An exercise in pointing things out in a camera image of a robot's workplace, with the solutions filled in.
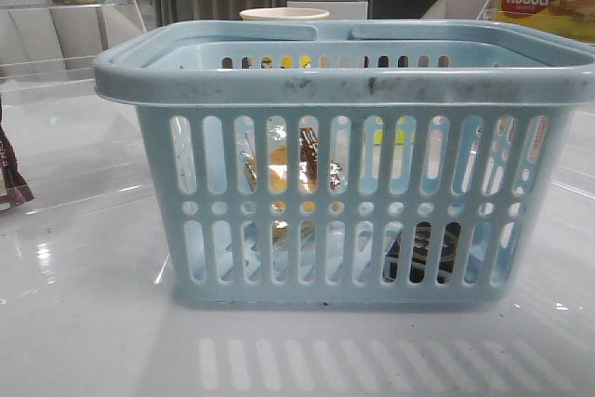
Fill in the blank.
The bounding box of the light blue plastic basket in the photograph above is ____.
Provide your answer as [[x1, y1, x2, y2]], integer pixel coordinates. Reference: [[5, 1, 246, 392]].
[[94, 20, 594, 305]]

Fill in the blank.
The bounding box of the packaged bread slice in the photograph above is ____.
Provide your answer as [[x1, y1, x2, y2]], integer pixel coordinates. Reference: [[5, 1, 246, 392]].
[[238, 124, 345, 252]]

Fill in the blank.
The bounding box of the grey armchair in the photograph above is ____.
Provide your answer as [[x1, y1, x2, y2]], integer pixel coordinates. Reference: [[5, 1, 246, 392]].
[[422, 0, 493, 20]]

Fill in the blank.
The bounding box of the clear acrylic display shelf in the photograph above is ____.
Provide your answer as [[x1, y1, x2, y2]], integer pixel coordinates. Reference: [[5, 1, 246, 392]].
[[1, 0, 148, 226]]

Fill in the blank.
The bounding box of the yellow popcorn paper cup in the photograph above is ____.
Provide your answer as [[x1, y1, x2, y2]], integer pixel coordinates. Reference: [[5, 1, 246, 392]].
[[240, 7, 330, 21]]

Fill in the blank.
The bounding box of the red snack packet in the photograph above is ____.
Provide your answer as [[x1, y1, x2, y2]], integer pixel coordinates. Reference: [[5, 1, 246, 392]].
[[1, 130, 34, 213]]

